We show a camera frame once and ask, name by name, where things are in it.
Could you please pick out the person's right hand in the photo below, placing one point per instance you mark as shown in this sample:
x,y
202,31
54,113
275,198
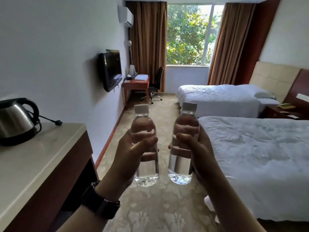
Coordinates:
x,y
204,159

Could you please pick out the person's left hand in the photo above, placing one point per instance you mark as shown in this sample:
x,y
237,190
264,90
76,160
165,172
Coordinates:
x,y
123,159

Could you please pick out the person's left thumb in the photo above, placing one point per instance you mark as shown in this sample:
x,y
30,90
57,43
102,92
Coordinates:
x,y
146,143

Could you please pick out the person's right thumb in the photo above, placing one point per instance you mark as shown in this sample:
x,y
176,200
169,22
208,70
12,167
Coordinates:
x,y
188,140

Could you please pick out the clear plastic water bottle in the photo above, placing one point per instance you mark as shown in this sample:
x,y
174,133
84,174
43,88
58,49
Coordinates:
x,y
146,171
179,166

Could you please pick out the person's right forearm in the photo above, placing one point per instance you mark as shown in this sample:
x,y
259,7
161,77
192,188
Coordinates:
x,y
231,207

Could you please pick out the person's left forearm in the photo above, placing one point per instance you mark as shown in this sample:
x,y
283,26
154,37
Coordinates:
x,y
79,221

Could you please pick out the bed with white duvet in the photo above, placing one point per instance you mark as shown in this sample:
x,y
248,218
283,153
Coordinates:
x,y
217,100
263,161

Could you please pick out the red wooden desk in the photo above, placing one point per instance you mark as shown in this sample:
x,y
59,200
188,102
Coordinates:
x,y
135,87

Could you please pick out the black office chair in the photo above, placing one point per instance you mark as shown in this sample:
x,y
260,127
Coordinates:
x,y
155,85

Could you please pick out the folded white towel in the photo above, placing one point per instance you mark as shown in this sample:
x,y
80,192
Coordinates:
x,y
141,77

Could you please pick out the white slipper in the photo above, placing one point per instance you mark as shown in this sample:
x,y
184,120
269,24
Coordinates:
x,y
209,202

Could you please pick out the tissue box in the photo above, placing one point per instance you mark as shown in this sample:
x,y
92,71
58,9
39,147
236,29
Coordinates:
x,y
129,77

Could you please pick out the white standing card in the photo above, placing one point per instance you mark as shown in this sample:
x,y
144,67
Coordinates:
x,y
132,70

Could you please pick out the black wrist watch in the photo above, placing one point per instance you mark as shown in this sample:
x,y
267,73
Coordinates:
x,y
101,202

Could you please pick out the white pillow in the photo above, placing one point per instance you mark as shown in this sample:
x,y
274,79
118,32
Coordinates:
x,y
257,91

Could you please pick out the floor lamp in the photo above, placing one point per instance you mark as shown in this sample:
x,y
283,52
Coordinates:
x,y
129,51

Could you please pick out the wooden nightstand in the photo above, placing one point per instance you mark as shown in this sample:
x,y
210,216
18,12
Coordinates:
x,y
277,114

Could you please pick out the brown curtain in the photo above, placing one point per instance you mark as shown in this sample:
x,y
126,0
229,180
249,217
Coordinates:
x,y
230,43
148,41

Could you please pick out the window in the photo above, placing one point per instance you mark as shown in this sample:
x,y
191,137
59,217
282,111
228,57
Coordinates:
x,y
190,33

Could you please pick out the beige padded headboard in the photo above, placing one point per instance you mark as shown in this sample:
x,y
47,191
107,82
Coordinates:
x,y
275,78

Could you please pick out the wooden cabinet with white top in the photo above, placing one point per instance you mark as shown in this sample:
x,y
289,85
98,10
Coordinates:
x,y
41,161

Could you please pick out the dark wooden headboard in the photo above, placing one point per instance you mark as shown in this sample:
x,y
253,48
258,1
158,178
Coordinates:
x,y
299,90

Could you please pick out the white air conditioner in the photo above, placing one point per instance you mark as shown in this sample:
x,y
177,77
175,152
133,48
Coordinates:
x,y
126,16

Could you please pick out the steel electric kettle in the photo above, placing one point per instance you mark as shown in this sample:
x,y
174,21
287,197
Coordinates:
x,y
15,123

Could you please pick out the black wall television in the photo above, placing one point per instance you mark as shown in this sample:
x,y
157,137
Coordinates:
x,y
110,70

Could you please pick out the white wall switch panel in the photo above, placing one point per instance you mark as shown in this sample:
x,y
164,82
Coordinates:
x,y
303,97

